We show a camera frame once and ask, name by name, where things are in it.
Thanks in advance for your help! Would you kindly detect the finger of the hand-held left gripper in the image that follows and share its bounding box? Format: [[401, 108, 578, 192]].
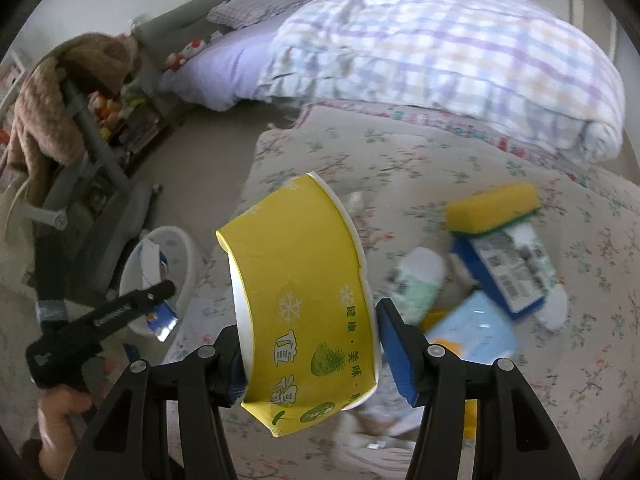
[[127, 280, 177, 313]]

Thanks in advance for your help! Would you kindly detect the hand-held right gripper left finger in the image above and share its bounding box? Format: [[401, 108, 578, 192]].
[[62, 325, 251, 480]]

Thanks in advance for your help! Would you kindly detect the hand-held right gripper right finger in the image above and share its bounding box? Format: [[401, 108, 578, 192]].
[[375, 297, 583, 480]]

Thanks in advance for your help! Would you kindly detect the blue white snack wrapper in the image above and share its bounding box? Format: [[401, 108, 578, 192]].
[[139, 239, 181, 345]]

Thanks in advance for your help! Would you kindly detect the white plastic bin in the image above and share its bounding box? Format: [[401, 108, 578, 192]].
[[119, 226, 203, 336]]

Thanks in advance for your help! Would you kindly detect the white plastic bottle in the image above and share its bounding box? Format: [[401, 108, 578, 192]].
[[387, 247, 447, 326]]

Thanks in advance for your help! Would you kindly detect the yellow paper bowl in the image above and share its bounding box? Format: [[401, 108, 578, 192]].
[[216, 172, 381, 438]]

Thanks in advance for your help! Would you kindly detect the person's left hand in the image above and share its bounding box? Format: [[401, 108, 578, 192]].
[[37, 387, 96, 461]]

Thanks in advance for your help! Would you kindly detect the clear plastic wrapper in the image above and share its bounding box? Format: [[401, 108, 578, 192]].
[[345, 385, 421, 466]]

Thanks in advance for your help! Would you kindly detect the light blue packet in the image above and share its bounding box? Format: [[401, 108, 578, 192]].
[[425, 290, 518, 363]]

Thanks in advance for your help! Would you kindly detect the blue box with white label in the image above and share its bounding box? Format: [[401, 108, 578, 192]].
[[450, 222, 558, 321]]

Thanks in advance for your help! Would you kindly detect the grey chair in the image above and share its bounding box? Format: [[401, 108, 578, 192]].
[[5, 80, 163, 306]]

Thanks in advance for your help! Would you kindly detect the dark bedside shelf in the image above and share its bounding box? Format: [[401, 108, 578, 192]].
[[112, 102, 176, 166]]

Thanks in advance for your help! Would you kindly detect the yellow green sponge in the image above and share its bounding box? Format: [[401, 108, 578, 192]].
[[445, 182, 541, 236]]

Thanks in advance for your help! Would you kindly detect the floral bed cover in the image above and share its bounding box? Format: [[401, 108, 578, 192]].
[[165, 102, 640, 480]]

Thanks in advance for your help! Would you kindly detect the pile of colourful toys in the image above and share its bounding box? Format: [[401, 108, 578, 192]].
[[87, 91, 151, 136]]

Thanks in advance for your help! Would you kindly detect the brown plush blanket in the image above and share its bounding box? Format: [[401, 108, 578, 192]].
[[10, 34, 141, 181]]

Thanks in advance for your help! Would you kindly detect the purple bed sheet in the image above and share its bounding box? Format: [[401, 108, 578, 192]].
[[160, 27, 301, 111]]

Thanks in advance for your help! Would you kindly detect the white cat plush toy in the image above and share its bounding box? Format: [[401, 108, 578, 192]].
[[167, 37, 206, 68]]

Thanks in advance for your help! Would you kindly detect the grey bed headboard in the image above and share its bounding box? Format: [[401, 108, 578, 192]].
[[132, 0, 326, 96]]

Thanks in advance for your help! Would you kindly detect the plaid pillow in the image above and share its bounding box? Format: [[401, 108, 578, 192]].
[[207, 0, 313, 28]]

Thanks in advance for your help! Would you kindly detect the plaid quilt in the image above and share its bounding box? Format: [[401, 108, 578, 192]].
[[257, 0, 626, 163]]

